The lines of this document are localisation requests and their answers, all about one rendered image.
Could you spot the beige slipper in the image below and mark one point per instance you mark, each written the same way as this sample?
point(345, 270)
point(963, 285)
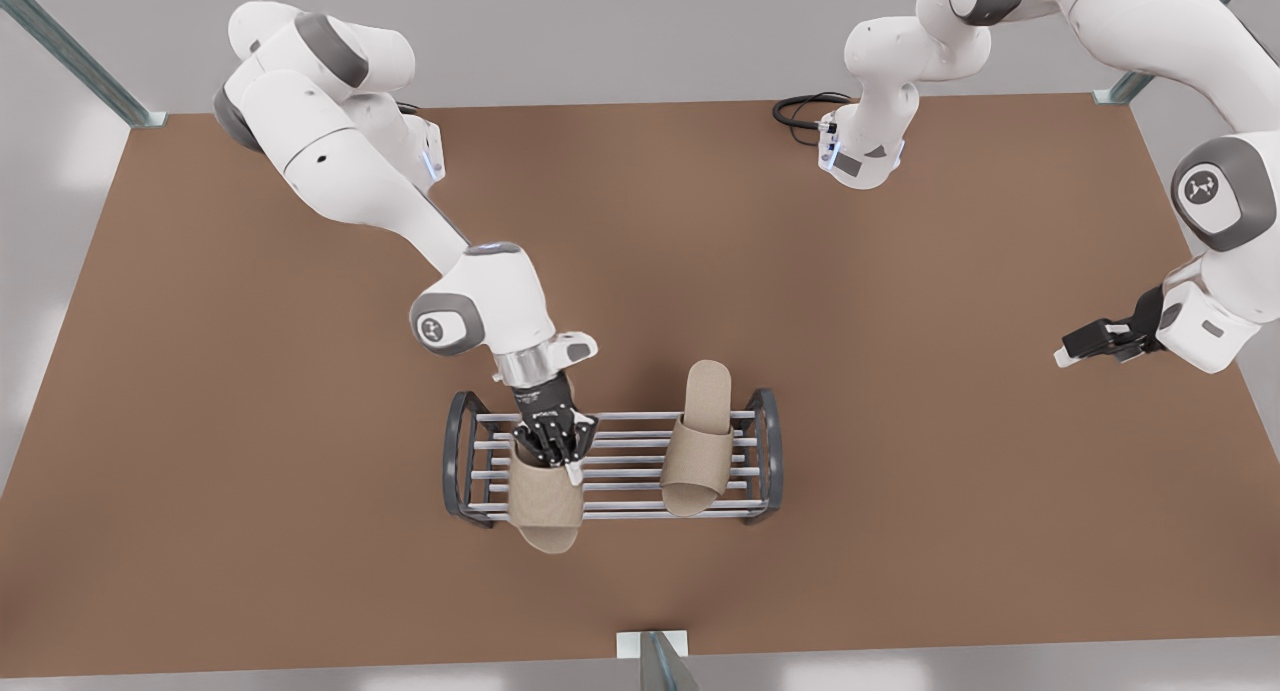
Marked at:
point(700, 441)
point(545, 501)

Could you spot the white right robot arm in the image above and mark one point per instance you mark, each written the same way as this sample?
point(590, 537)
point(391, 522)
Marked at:
point(330, 141)

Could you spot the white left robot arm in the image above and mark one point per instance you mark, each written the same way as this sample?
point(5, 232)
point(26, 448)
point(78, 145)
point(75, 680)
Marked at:
point(1190, 51)

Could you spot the grey metal shoe rack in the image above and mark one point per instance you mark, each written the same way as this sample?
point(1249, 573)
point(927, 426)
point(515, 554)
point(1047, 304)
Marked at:
point(620, 466)

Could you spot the silver frame post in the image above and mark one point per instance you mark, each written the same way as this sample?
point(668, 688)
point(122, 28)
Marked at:
point(655, 661)
point(70, 46)
point(1170, 41)

